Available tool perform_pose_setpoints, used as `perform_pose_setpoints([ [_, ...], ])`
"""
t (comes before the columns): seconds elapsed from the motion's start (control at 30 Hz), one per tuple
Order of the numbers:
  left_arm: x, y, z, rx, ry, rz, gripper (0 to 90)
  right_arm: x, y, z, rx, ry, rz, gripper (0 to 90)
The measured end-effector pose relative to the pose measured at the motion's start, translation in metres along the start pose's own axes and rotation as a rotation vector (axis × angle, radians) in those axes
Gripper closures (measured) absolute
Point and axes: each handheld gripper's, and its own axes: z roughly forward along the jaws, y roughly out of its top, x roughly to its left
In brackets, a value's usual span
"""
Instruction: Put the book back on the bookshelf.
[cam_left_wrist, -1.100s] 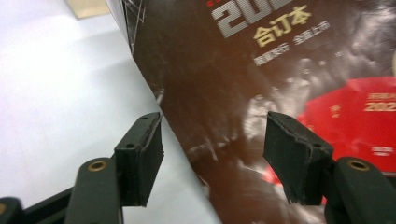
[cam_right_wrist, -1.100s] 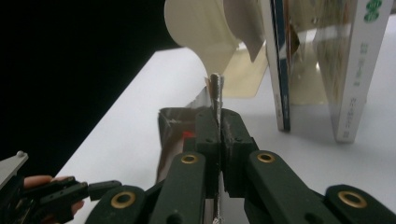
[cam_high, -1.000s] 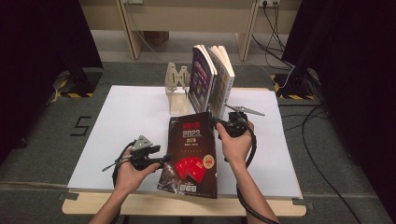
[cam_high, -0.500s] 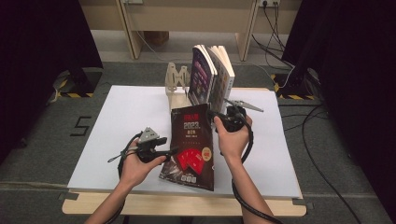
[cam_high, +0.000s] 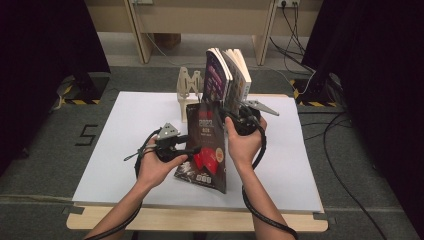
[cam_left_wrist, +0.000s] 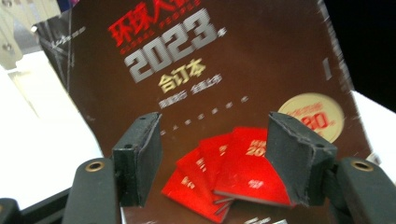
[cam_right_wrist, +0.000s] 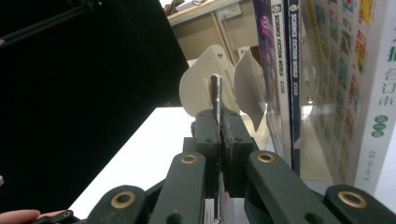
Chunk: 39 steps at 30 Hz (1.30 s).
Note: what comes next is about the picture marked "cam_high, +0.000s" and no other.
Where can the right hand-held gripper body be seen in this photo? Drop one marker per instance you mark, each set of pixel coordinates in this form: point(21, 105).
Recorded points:
point(248, 123)

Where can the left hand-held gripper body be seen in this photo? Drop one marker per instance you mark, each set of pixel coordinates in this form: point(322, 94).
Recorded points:
point(168, 148)

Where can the black magazine with red print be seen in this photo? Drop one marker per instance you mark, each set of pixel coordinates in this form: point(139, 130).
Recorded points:
point(206, 133)

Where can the white picture-grid magazine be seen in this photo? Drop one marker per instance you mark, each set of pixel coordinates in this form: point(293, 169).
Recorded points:
point(241, 76)

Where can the purple magazine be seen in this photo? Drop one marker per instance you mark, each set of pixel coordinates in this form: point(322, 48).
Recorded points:
point(226, 71)
point(213, 80)

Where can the wooden expandable book stand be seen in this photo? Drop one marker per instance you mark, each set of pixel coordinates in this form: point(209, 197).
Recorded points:
point(182, 93)

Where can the person's right hand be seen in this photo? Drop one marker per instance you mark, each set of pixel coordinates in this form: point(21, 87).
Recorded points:
point(245, 150)

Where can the person's left hand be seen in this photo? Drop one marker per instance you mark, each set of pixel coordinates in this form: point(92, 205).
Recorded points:
point(155, 173)

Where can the white table sheet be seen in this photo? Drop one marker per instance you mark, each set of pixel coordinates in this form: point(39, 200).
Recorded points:
point(290, 166)

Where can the light wooden table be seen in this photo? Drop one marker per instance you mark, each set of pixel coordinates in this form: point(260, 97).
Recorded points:
point(200, 221)

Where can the black stand base hazard tape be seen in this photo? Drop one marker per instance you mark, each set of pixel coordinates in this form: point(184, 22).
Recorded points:
point(86, 88)
point(316, 90)

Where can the brown cardboard box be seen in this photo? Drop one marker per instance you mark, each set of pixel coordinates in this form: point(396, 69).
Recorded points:
point(168, 40)

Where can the beige wooden desk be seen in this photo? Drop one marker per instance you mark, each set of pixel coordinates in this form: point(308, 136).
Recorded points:
point(186, 16)

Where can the black curtain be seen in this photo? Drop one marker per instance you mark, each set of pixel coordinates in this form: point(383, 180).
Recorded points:
point(40, 66)
point(383, 83)

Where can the white wall socket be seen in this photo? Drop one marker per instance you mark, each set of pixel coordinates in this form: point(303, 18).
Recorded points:
point(143, 1)
point(290, 2)

